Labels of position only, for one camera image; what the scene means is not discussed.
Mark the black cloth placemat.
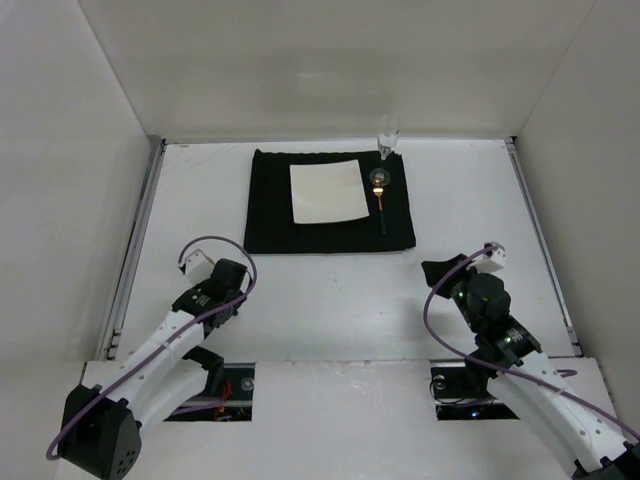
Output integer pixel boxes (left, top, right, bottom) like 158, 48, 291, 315
244, 149, 416, 255

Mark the gold fork green handle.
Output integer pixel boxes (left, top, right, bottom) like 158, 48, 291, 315
373, 186, 387, 235

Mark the white square plate black rim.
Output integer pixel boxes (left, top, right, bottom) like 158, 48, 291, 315
289, 159, 369, 225

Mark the clear wine glass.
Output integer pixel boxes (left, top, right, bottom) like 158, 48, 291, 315
369, 115, 401, 188

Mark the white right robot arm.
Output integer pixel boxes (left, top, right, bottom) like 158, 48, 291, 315
421, 245, 639, 479

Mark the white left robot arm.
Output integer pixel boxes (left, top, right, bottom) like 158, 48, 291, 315
48, 259, 253, 479

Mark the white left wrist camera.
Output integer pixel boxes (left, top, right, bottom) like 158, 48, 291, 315
179, 249, 215, 285

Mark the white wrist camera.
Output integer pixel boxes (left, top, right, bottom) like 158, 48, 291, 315
179, 249, 215, 285
474, 242, 506, 274

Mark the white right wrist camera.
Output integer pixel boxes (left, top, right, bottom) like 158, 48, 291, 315
474, 242, 506, 274

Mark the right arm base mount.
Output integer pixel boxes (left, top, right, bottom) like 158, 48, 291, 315
429, 361, 518, 421

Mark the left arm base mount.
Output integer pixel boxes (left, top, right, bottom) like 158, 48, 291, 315
166, 363, 255, 423

